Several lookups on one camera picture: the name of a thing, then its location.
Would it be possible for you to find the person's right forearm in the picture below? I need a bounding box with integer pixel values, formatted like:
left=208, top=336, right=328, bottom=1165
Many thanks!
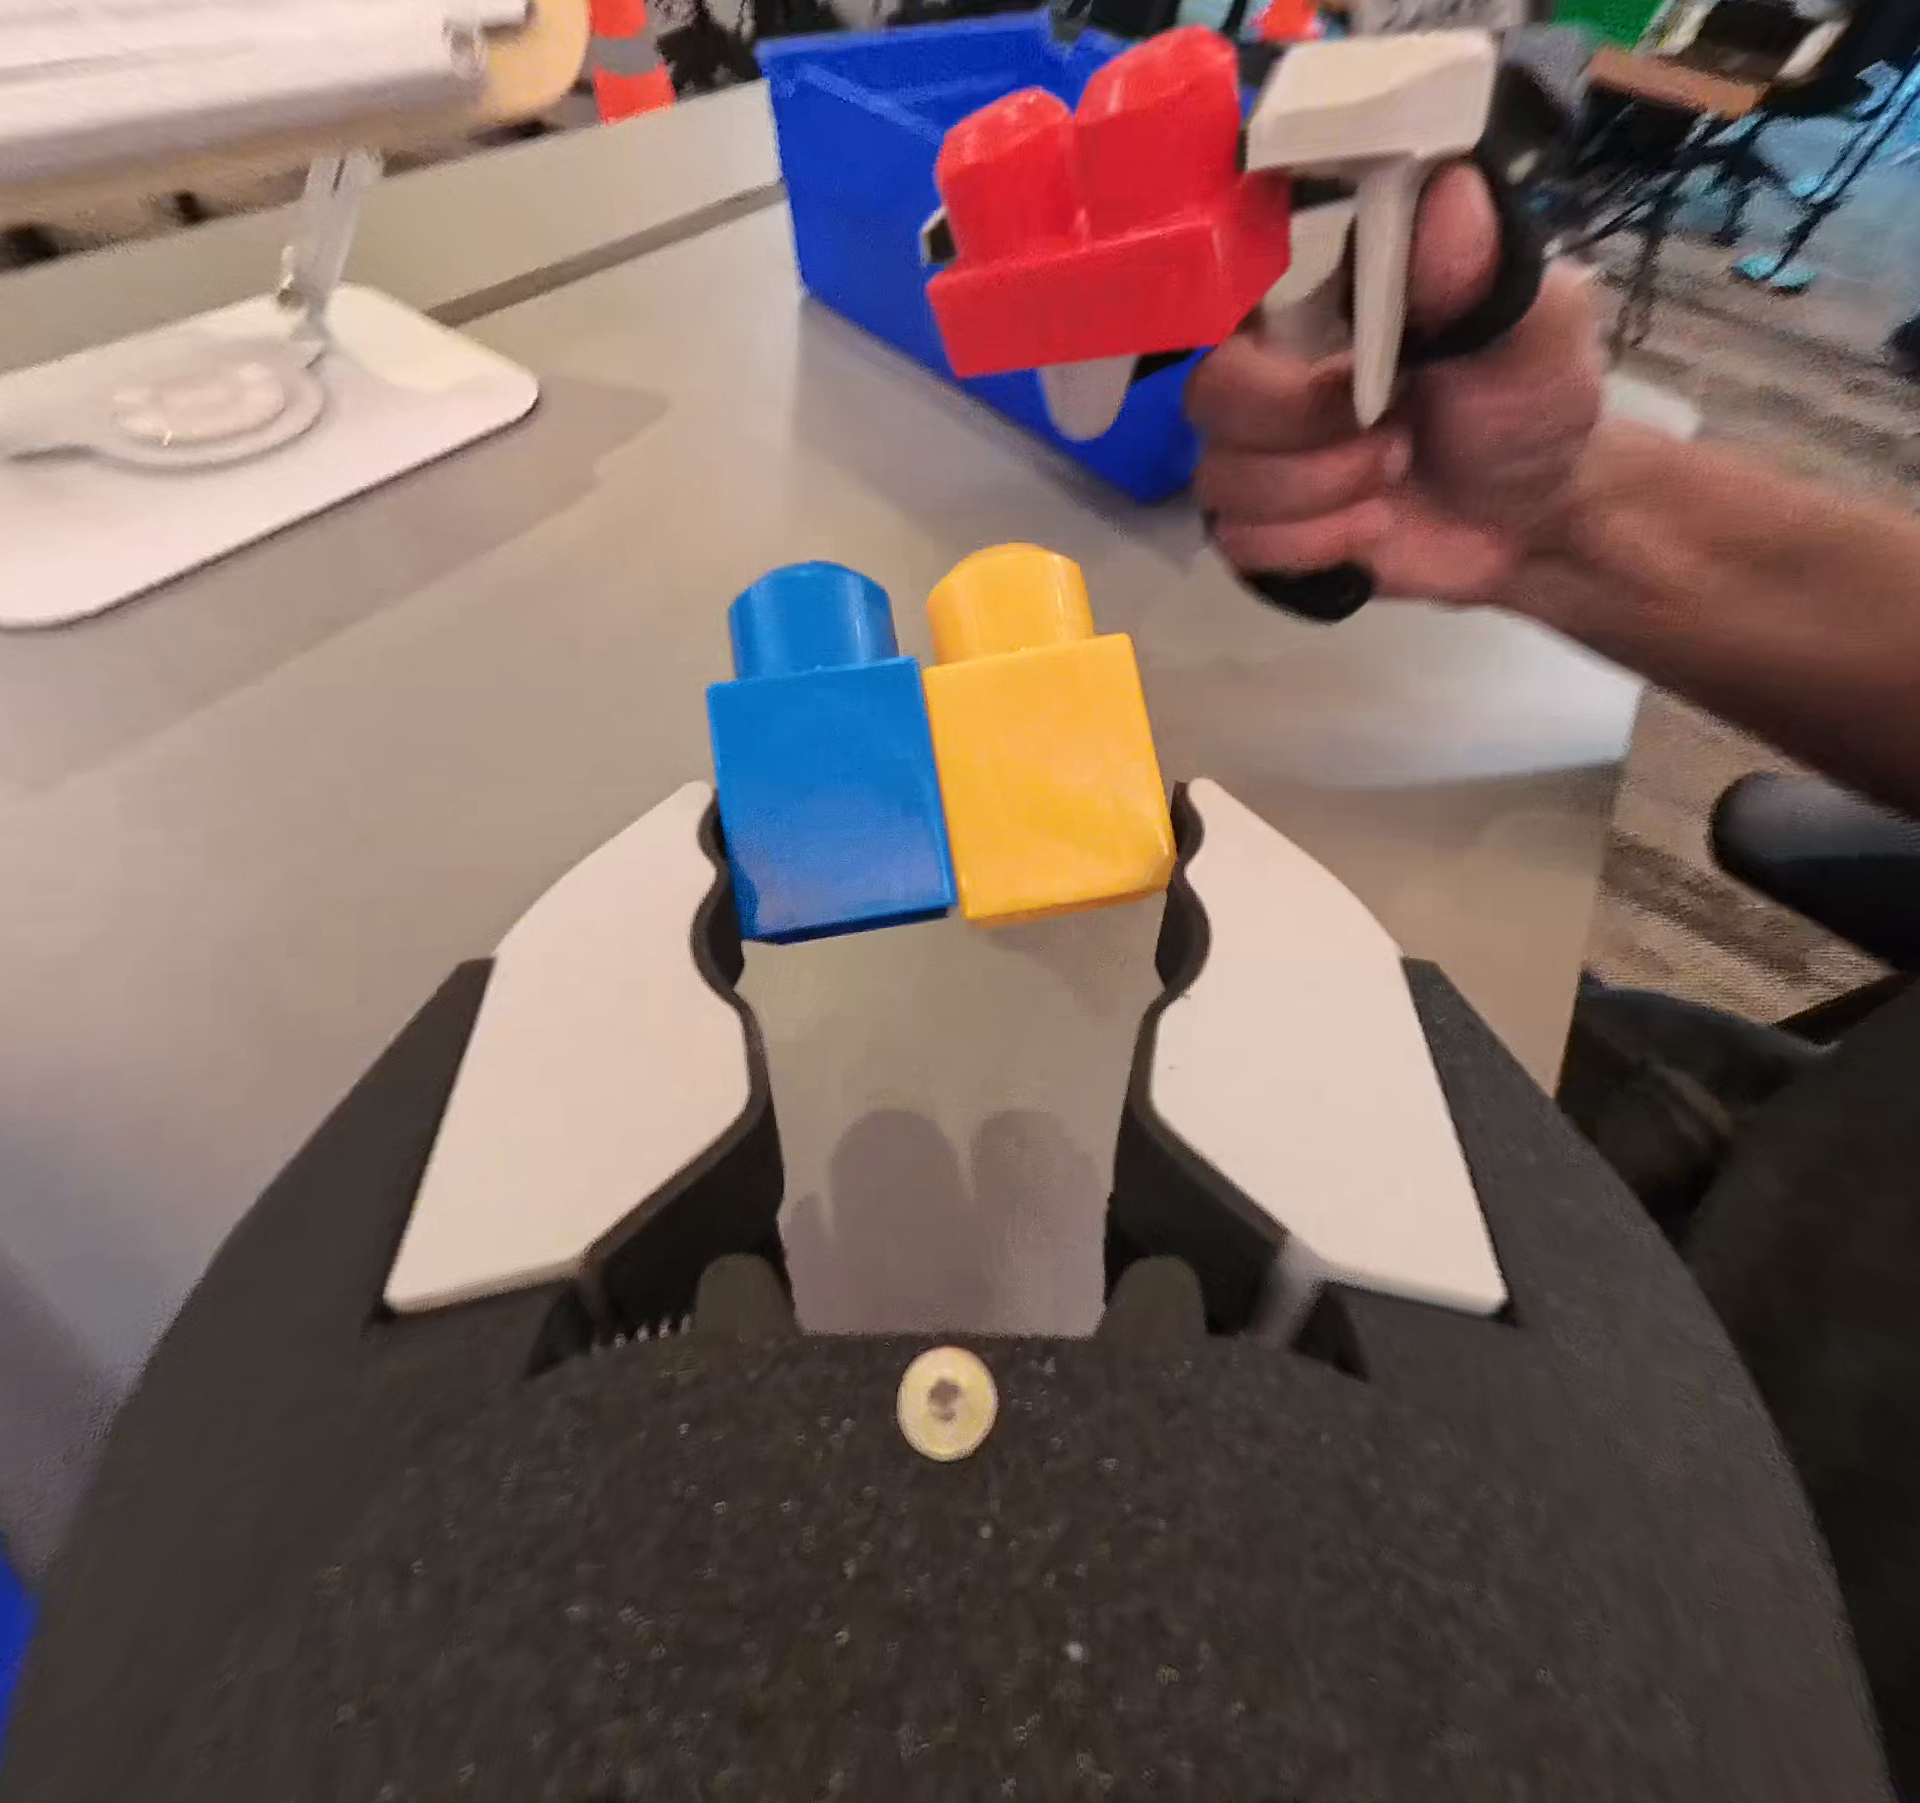
left=1561, top=424, right=1920, bottom=852

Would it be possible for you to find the red two-stud block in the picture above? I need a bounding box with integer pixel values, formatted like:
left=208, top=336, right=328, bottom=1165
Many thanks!
left=918, top=26, right=1297, bottom=380

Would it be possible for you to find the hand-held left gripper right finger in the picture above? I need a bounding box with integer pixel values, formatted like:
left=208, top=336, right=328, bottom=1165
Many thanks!
left=1106, top=778, right=1510, bottom=1337

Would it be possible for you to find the blue toy block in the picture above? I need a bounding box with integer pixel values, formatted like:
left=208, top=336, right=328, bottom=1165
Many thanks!
left=704, top=562, right=960, bottom=946

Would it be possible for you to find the black office chair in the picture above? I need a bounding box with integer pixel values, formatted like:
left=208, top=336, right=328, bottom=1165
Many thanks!
left=1711, top=772, right=1920, bottom=1040

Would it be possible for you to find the wooden table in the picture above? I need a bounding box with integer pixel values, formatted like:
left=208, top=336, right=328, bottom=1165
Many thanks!
left=1583, top=40, right=1781, bottom=122

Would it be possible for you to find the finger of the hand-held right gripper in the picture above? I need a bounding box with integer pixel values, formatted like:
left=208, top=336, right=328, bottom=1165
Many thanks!
left=1042, top=360, right=1131, bottom=444
left=1243, top=30, right=1503, bottom=178

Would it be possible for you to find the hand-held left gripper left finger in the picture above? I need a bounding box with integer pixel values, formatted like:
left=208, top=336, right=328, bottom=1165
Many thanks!
left=384, top=780, right=798, bottom=1337

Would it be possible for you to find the person's right hand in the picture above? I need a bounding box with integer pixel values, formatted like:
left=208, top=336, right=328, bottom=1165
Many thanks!
left=1184, top=160, right=1611, bottom=608

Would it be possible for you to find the grey desk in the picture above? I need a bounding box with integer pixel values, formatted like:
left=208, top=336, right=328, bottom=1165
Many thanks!
left=0, top=78, right=1649, bottom=1549

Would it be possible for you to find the yellow one-stud block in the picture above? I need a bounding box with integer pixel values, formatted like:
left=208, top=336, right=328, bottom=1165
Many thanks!
left=922, top=544, right=1181, bottom=924

